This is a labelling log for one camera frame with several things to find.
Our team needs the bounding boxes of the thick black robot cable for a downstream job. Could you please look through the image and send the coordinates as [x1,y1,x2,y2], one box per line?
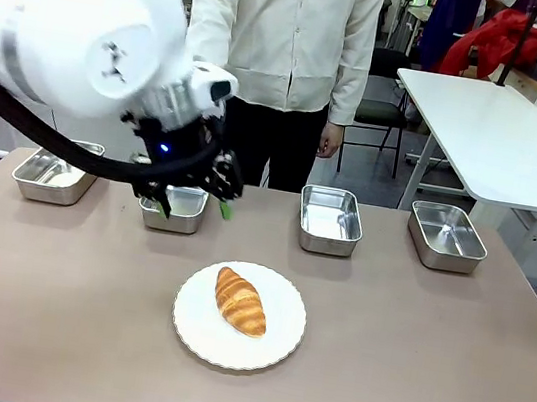
[0,63,232,199]

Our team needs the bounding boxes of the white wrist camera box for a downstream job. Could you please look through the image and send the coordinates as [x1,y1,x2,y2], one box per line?
[183,60,244,119]

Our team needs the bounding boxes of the person's black trousers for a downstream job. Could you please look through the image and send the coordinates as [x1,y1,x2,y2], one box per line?
[213,89,332,198]

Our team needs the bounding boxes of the black folding chair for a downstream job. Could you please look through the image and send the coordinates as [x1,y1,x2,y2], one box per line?
[336,44,419,182]

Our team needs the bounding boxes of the black stand pole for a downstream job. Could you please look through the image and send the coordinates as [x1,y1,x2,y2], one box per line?
[496,0,537,93]

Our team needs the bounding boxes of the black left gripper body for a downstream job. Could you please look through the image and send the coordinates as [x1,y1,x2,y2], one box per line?
[110,100,228,196]

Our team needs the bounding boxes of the blue hanging garment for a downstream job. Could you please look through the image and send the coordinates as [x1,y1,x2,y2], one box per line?
[416,0,488,79]

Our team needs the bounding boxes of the large white side table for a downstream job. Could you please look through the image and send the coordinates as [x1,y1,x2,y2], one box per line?
[377,67,537,232]

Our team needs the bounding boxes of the person's left hand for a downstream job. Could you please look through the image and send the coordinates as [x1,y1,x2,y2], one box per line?
[314,120,346,162]

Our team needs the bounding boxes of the steel rectangular container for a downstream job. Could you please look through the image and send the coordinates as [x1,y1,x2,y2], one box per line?
[400,198,494,279]
[291,182,370,261]
[134,178,213,239]
[8,131,107,212]

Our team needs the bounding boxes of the golden brown croissant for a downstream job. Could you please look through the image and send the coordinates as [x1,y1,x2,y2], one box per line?
[208,264,276,340]

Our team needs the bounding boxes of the red cloth pile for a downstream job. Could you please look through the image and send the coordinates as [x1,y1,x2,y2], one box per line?
[438,0,537,90]

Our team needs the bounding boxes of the person's left forearm cream sleeve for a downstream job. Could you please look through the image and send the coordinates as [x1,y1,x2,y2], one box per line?
[324,33,379,131]

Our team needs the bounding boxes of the white scalloped plate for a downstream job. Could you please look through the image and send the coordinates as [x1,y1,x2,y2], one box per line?
[165,252,314,380]

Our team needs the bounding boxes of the person's cream button shirt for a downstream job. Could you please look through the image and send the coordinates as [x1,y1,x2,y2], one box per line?
[175,0,386,131]

